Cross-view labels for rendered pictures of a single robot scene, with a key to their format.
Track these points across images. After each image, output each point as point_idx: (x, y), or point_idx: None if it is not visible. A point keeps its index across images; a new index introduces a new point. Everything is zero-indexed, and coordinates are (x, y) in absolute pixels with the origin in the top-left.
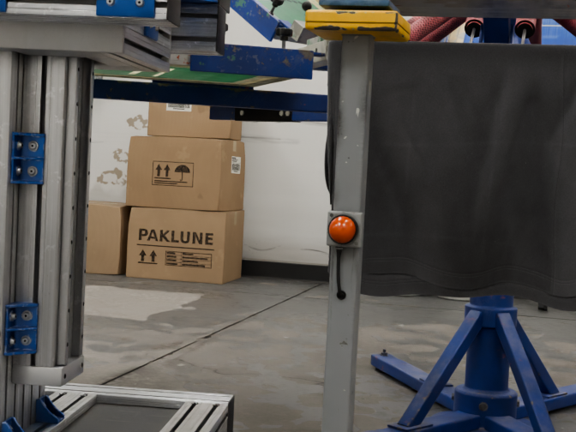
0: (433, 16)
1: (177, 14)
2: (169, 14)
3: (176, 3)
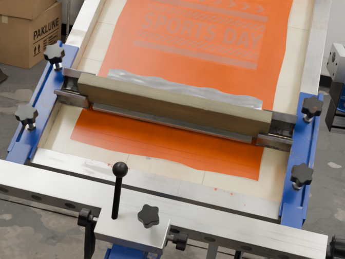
0: (214, 244)
1: (329, 124)
2: (325, 118)
3: (329, 118)
